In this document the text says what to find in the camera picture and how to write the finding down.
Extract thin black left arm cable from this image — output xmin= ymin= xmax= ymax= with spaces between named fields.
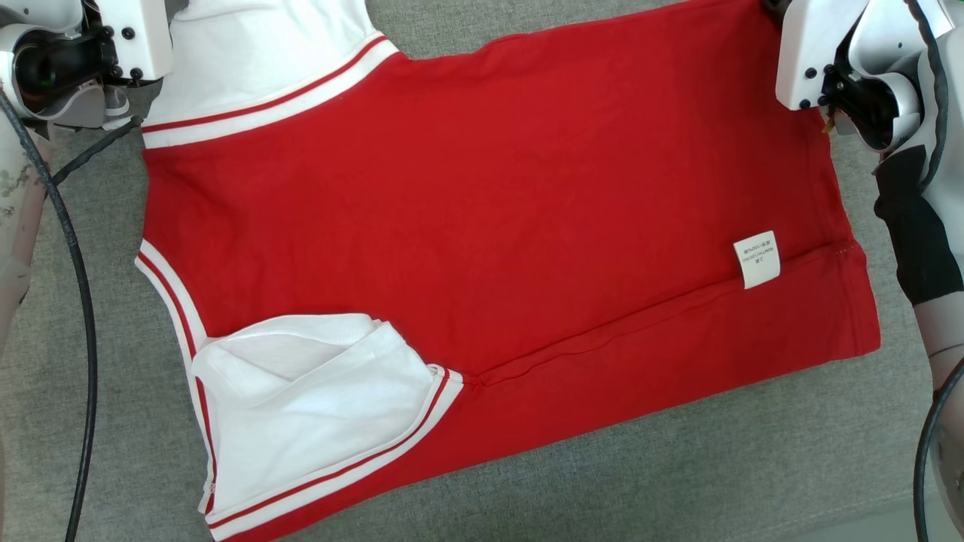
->
xmin=0 ymin=89 xmax=144 ymax=542

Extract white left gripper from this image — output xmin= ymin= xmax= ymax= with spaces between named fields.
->
xmin=98 ymin=0 xmax=174 ymax=82

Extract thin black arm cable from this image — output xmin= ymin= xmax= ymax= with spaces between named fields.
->
xmin=0 ymin=89 xmax=144 ymax=542
xmin=902 ymin=0 xmax=964 ymax=542

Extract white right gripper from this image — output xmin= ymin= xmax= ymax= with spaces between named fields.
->
xmin=776 ymin=0 xmax=871 ymax=111

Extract red white sleeved shirt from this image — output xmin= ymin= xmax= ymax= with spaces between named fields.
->
xmin=134 ymin=0 xmax=882 ymax=542

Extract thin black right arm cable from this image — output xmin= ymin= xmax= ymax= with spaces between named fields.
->
xmin=902 ymin=0 xmax=964 ymax=542

